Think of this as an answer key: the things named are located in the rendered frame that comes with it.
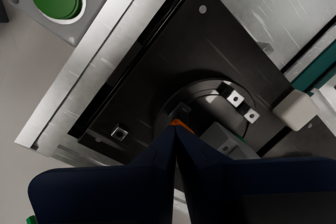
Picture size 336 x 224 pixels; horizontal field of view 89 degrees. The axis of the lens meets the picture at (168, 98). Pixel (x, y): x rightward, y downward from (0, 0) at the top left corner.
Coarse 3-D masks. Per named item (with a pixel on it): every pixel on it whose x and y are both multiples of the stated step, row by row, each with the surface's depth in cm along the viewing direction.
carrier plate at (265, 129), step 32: (192, 0) 18; (160, 32) 19; (192, 32) 19; (224, 32) 20; (160, 64) 20; (192, 64) 20; (224, 64) 21; (256, 64) 22; (128, 96) 21; (160, 96) 21; (256, 96) 24; (96, 128) 22; (128, 128) 22; (256, 128) 26; (128, 160) 24
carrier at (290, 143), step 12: (312, 120) 27; (288, 132) 28; (300, 132) 28; (312, 132) 28; (324, 132) 29; (276, 144) 28; (288, 144) 29; (300, 144) 29; (312, 144) 30; (324, 144) 30; (264, 156) 29; (276, 156) 29; (288, 156) 30; (300, 156) 30; (324, 156) 31
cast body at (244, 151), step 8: (208, 128) 17; (216, 128) 16; (224, 128) 17; (200, 136) 18; (208, 136) 17; (216, 136) 16; (224, 136) 15; (232, 136) 16; (216, 144) 15; (224, 144) 15; (232, 144) 15; (240, 144) 16; (224, 152) 15; (232, 152) 15; (240, 152) 14; (248, 152) 15
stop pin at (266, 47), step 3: (258, 42) 23; (261, 42) 22; (264, 42) 22; (261, 45) 22; (264, 45) 22; (267, 45) 21; (270, 45) 22; (261, 48) 22; (264, 48) 22; (267, 48) 22; (270, 48) 22; (264, 51) 22; (267, 51) 22; (270, 51) 22; (267, 54) 22
